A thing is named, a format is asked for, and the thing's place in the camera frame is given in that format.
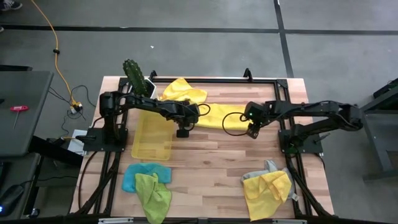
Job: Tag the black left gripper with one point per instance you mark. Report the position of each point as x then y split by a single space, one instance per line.
186 124

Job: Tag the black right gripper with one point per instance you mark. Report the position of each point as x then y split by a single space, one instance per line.
258 123

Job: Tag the yellow microfiber towel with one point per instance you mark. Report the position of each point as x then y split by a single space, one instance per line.
182 91
264 196
217 116

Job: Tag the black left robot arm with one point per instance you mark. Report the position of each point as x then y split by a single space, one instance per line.
146 104

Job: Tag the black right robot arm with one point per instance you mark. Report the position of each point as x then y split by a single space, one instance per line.
311 109

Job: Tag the grey microfiber towel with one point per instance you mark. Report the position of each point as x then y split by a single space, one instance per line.
270 165

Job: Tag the blue microfiber towel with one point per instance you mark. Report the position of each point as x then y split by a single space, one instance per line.
130 177

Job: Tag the green microfiber towel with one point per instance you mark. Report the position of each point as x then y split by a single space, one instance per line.
154 199

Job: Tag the yellow translucent plastic bin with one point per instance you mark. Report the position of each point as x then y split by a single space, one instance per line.
152 140

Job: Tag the green cactus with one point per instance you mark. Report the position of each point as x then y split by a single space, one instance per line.
135 77

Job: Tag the power plug adapter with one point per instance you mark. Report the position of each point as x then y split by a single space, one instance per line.
76 108

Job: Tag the white paper sheet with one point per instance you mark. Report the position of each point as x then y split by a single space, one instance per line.
76 146

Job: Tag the black metal stand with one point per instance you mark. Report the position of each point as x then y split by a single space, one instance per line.
377 140

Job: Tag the black low side table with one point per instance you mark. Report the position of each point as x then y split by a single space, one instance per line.
53 152

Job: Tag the grey side desk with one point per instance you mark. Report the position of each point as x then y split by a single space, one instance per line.
28 124

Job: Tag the black computer mouse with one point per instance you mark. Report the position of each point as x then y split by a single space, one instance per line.
11 196

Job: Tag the person's shoe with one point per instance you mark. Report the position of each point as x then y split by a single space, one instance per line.
11 4

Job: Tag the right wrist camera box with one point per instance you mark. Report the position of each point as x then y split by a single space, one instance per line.
253 130

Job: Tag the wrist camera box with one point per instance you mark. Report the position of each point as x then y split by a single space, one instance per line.
253 130
182 133

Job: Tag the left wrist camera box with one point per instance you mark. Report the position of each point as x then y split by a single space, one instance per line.
182 133

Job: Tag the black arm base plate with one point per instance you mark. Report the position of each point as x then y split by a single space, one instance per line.
93 141
306 147

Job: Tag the silver metal bracket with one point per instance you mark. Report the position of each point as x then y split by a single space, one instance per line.
289 221
115 221

